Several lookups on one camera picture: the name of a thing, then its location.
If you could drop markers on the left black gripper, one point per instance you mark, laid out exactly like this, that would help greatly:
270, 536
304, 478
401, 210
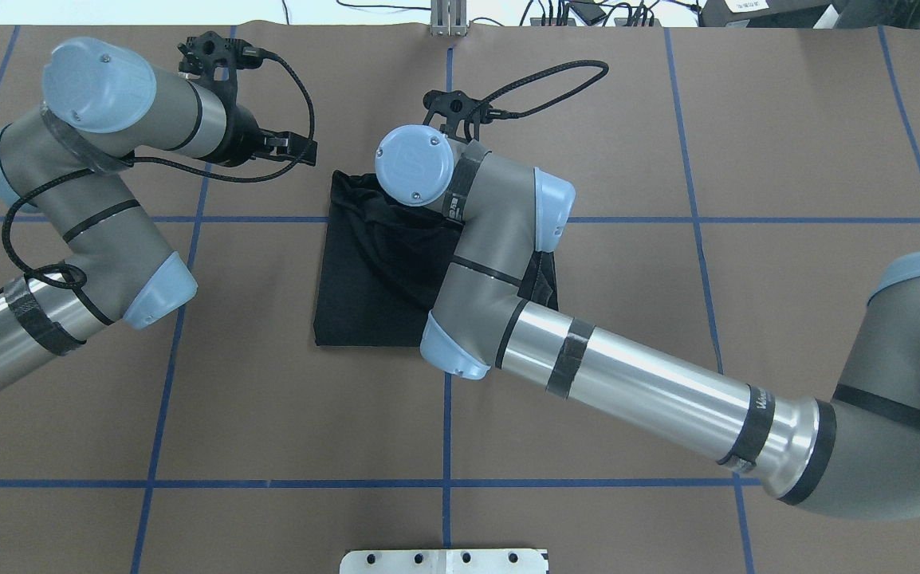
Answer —
241, 137

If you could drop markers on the black graphic t-shirt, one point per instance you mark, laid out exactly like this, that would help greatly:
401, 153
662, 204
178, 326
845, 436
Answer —
387, 268

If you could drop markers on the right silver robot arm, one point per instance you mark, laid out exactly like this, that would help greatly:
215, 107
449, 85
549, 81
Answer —
854, 456

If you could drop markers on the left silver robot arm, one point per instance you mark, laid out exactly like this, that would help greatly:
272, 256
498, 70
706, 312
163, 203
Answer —
87, 252

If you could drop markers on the aluminium frame post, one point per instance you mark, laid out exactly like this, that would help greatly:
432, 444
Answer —
449, 18

